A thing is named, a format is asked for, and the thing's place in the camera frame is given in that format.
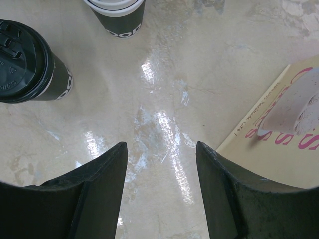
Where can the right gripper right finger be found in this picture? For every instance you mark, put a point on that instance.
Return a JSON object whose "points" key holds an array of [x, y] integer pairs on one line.
{"points": [[240, 204]]}

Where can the pink beige paper bag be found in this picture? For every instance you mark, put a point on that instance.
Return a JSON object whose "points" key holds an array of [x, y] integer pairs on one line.
{"points": [[278, 138]]}

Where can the black coffee cup lid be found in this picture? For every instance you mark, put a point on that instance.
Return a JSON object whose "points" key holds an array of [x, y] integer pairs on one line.
{"points": [[26, 62]]}

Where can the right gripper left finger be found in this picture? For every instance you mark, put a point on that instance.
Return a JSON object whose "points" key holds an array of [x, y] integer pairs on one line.
{"points": [[81, 204]]}

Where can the dark paper coffee cup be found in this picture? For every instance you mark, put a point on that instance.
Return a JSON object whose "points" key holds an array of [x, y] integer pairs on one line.
{"points": [[58, 84]]}

